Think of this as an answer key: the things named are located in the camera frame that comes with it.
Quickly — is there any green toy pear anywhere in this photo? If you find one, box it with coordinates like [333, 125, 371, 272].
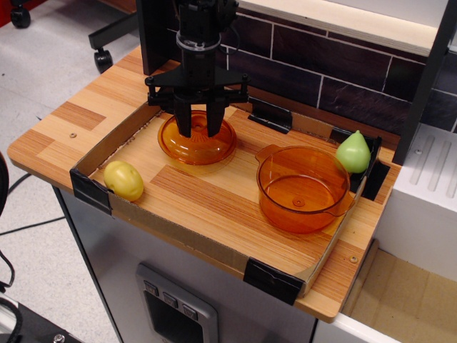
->
[336, 130, 371, 174]

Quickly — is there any cardboard fence with black tape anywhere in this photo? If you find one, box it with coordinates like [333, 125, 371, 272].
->
[71, 105, 399, 318]

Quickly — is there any light wood shelf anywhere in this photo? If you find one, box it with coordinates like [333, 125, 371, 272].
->
[240, 0, 438, 56]

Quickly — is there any black cable on floor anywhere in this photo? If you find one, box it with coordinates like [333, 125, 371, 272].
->
[0, 172, 67, 290]

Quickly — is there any orange transparent pot lid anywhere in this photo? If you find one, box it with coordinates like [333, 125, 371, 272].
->
[158, 110, 237, 165]

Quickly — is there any white toy sink unit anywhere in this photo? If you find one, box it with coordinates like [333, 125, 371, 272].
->
[313, 124, 456, 342]

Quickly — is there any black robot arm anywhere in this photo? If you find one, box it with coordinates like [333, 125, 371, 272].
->
[145, 1, 251, 137]

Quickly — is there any black vertical post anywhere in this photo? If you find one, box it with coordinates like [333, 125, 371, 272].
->
[136, 0, 181, 75]
[392, 0, 456, 166]

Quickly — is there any orange transparent pot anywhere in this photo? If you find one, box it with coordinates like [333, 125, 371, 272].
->
[256, 144, 355, 234]

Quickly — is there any grey toy oven front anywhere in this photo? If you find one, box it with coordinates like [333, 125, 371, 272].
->
[136, 264, 219, 343]

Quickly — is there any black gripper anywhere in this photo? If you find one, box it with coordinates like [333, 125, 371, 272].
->
[145, 51, 250, 138]

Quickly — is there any black office chair base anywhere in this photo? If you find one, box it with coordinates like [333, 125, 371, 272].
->
[9, 0, 138, 74]

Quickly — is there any black vertical post right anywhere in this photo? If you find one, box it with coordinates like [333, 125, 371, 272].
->
[392, 0, 456, 166]

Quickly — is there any yellow toy potato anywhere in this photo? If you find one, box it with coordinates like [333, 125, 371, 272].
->
[104, 161, 144, 202]

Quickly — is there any black vertical post left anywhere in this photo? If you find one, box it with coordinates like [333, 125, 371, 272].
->
[136, 0, 181, 75]

